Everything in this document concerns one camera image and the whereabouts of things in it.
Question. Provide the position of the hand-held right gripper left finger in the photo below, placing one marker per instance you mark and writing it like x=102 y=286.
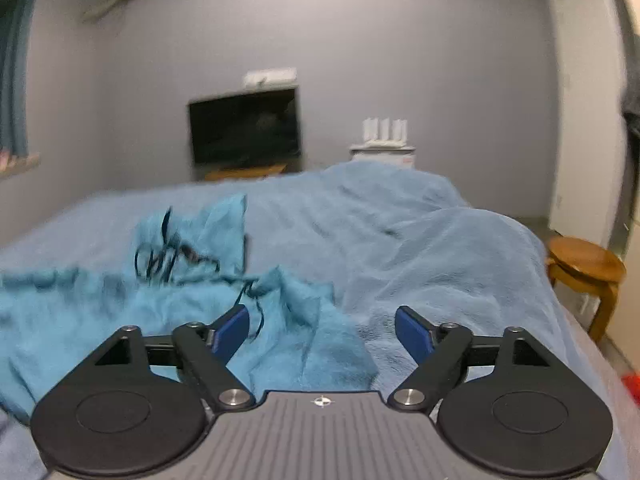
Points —
x=230 y=332

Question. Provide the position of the red object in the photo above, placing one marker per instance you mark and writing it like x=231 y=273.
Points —
x=632 y=390

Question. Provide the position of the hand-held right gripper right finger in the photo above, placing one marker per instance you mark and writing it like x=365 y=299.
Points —
x=412 y=332

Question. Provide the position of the white wall power strip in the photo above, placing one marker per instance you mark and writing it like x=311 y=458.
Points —
x=270 y=76

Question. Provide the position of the black flat monitor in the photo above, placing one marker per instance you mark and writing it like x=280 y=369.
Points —
x=245 y=127

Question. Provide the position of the blue fleece blanket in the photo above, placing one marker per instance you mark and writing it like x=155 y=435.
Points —
x=425 y=240

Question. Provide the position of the wooden monitor stand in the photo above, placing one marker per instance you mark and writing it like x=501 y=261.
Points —
x=245 y=172

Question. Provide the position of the round wooden stool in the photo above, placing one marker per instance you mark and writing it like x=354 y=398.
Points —
x=585 y=260

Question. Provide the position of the white antenna router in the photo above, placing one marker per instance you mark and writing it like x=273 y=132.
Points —
x=385 y=132

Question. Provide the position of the white door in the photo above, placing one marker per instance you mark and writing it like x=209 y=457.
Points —
x=585 y=110

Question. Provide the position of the teal curtain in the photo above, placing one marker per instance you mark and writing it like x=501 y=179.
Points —
x=15 y=75

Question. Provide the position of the wooden windowsill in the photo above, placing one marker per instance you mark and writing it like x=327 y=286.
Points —
x=17 y=165

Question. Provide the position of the teal zip jacket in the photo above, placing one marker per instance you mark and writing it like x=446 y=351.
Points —
x=100 y=320

